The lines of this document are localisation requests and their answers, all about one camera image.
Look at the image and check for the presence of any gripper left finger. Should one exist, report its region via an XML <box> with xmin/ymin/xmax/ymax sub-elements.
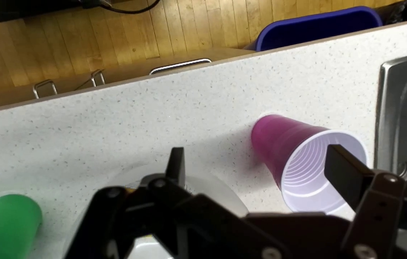
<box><xmin>63</xmin><ymin>147</ymin><xmax>290</xmax><ymax>259</ymax></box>

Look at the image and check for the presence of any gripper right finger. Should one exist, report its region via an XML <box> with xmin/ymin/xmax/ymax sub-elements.
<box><xmin>324</xmin><ymin>144</ymin><xmax>407</xmax><ymax>259</ymax></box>

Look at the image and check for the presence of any magenta plastic cup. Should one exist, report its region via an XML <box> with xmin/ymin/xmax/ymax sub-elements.
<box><xmin>250</xmin><ymin>114</ymin><xmax>369</xmax><ymax>213</ymax></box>

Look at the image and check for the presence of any green plastic cup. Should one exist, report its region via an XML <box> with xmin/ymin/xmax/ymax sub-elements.
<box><xmin>0</xmin><ymin>194</ymin><xmax>43</xmax><ymax>259</ymax></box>

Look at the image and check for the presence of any blue plastic bin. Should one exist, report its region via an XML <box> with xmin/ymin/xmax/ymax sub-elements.
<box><xmin>245</xmin><ymin>6</ymin><xmax>384</xmax><ymax>52</ymax></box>

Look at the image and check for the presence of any black box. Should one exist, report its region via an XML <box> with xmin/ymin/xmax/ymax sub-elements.
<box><xmin>0</xmin><ymin>0</ymin><xmax>112</xmax><ymax>23</ymax></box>

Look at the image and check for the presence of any silver drawer handle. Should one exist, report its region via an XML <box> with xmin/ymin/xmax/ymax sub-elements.
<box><xmin>149</xmin><ymin>58</ymin><xmax>212</xmax><ymax>76</ymax></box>
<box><xmin>33</xmin><ymin>79</ymin><xmax>58</xmax><ymax>99</ymax></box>
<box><xmin>90</xmin><ymin>69</ymin><xmax>106</xmax><ymax>87</ymax></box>

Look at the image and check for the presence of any black cable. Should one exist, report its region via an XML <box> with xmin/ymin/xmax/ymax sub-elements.
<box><xmin>97</xmin><ymin>0</ymin><xmax>161</xmax><ymax>15</ymax></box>

